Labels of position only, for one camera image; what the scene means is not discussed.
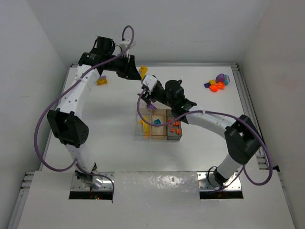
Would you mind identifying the orange-yellow lego brick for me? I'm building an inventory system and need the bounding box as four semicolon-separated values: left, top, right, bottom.
139;65;148;80

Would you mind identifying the dark purple lego brick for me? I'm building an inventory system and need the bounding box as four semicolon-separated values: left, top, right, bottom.
146;104;156;109

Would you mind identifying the yellow black striped lego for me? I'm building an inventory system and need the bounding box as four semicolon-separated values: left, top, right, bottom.
96;79;108;85

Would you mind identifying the small teal lego brick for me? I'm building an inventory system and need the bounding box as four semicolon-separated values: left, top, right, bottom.
154;119;162;126

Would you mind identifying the long yellow lego plate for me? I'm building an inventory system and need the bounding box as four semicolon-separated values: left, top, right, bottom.
142;115;150;135

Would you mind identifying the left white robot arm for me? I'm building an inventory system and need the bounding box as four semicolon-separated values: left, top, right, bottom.
47;37;141;189

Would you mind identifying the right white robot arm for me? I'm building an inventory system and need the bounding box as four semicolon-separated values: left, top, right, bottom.
139;75;263;187

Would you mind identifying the clear long container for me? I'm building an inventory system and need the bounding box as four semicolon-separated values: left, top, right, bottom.
137;94;177;111

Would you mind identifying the grey small container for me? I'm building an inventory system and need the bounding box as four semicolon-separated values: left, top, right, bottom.
166;109;182;141

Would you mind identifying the amber small container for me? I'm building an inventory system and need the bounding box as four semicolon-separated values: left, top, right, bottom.
151;109;166;140

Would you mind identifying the lower orange funnel lego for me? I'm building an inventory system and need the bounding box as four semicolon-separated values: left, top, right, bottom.
209;84;219;92

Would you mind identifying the orange funnel lego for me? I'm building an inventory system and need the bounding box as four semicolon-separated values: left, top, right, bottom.
209;84;219;92
216;82;225;90

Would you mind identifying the yellow lego brick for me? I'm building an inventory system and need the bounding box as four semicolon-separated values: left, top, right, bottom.
209;80;216;85

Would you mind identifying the clear small container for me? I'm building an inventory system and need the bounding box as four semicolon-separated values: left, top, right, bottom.
134;109;151;140

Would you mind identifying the upper orange funnel lego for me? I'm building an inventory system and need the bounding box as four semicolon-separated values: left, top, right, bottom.
216;82;225;90

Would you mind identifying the teal grey lego cylinder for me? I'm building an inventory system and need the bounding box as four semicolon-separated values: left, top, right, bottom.
224;74;230;85

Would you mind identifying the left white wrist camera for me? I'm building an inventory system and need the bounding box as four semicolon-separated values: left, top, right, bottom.
119;39;135;52

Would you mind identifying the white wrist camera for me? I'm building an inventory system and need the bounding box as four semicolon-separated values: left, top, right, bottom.
142;75;158;93
119;39;135;52

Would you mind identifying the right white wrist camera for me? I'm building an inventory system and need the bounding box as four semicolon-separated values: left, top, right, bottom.
142;75;158;93

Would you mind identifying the right aluminium rail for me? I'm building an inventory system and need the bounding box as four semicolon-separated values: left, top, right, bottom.
231;64;272;170

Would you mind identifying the aluminium rail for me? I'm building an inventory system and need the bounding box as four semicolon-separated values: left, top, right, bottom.
231;64;272;170
7;172;34;229

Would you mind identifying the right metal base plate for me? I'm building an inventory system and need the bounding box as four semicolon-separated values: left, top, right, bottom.
197;170;242;192

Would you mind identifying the metal base plate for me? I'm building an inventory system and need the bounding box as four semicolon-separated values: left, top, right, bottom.
70;171;114;192
197;170;242;192

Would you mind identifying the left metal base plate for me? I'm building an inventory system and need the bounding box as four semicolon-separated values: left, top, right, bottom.
70;171;114;192

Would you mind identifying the left aluminium rail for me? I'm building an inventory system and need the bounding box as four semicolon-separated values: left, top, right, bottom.
7;172;34;229

